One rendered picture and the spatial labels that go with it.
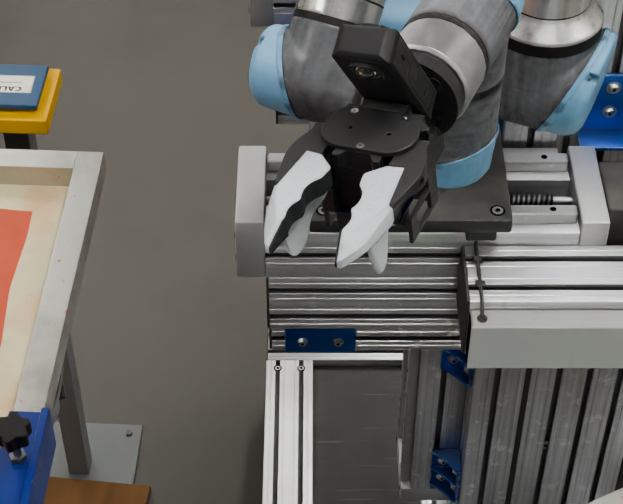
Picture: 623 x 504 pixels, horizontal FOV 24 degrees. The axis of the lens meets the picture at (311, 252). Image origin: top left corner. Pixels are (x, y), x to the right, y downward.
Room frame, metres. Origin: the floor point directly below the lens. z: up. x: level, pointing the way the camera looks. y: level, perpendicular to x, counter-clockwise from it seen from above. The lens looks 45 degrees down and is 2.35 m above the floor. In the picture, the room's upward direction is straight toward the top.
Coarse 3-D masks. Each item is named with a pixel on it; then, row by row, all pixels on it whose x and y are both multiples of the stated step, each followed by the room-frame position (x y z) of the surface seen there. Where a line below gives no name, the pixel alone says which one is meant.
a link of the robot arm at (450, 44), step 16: (400, 32) 0.93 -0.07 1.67; (416, 32) 0.90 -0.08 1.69; (432, 32) 0.90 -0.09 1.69; (448, 32) 0.90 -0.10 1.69; (464, 32) 0.90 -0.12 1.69; (416, 48) 0.88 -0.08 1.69; (432, 48) 0.88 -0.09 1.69; (448, 48) 0.88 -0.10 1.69; (464, 48) 0.89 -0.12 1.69; (480, 48) 0.90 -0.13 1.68; (448, 64) 0.87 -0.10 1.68; (464, 64) 0.88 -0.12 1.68; (480, 64) 0.89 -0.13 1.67; (464, 80) 0.87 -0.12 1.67; (480, 80) 0.89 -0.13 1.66; (464, 96) 0.86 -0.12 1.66
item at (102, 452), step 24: (48, 72) 1.80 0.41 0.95; (48, 96) 1.74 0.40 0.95; (0, 120) 1.69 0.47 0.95; (24, 120) 1.69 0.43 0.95; (48, 120) 1.70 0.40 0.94; (24, 144) 1.73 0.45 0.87; (72, 360) 1.76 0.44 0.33; (72, 384) 1.73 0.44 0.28; (72, 408) 1.73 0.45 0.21; (72, 432) 1.73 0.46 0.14; (96, 432) 1.84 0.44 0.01; (120, 432) 1.84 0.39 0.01; (72, 456) 1.73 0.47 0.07; (96, 456) 1.78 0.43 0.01; (120, 456) 1.78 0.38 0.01; (96, 480) 1.72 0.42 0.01; (120, 480) 1.72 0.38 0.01
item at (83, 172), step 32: (0, 160) 1.55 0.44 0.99; (32, 160) 1.55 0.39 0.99; (64, 160) 1.55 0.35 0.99; (96, 160) 1.55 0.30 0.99; (96, 192) 1.50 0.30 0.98; (64, 224) 1.42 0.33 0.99; (64, 256) 1.36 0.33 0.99; (64, 288) 1.30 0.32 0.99; (64, 320) 1.25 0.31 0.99; (32, 352) 1.19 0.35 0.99; (64, 352) 1.22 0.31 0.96; (32, 384) 1.14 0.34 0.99
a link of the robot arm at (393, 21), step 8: (392, 0) 1.24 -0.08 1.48; (400, 0) 1.24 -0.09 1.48; (408, 0) 1.24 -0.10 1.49; (416, 0) 1.24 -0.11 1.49; (384, 8) 1.23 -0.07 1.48; (392, 8) 1.22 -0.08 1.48; (400, 8) 1.22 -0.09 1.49; (408, 8) 1.22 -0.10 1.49; (384, 16) 1.22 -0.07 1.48; (392, 16) 1.21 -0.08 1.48; (400, 16) 1.21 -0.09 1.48; (408, 16) 1.21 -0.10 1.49; (384, 24) 1.21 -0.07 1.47; (392, 24) 1.21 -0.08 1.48; (400, 24) 1.21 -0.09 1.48
